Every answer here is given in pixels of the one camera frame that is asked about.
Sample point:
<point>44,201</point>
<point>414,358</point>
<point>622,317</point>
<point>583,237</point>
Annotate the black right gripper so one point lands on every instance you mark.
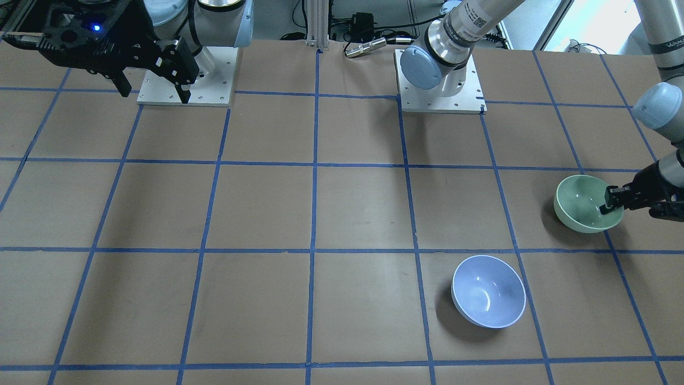
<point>140,33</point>

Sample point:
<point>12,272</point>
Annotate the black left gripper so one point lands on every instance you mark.
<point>653,184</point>

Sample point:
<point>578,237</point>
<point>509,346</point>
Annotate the green bowl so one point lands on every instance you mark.
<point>577,202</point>

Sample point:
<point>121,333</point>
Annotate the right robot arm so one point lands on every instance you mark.
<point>200,23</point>

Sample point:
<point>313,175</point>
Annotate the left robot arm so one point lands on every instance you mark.
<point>447,45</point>

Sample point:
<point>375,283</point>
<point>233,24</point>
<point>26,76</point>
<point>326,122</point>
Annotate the blue bowl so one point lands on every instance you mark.
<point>487,292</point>

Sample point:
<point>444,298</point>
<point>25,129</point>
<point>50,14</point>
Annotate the silver cylindrical connector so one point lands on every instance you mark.
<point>365,48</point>

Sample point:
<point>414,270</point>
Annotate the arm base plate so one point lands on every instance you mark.
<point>213,86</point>
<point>460,92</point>

